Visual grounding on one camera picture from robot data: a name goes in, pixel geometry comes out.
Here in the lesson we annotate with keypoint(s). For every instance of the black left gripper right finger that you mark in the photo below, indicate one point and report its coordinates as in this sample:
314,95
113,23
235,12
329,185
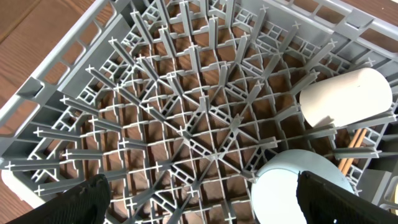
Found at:
322,201

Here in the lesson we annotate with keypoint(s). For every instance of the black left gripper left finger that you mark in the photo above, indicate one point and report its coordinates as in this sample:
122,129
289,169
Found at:
85,203

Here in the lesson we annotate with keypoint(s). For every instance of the wooden chopsticks pair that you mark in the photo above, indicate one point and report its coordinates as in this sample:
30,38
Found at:
347,159

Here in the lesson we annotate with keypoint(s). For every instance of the grey dishwasher rack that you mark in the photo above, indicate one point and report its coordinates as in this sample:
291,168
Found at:
179,103

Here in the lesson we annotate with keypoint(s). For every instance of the light blue bowl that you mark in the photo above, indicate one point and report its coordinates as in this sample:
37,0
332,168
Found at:
273,196

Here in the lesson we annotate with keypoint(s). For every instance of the white plastic cup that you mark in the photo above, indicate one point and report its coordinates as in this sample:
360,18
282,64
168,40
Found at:
346,98

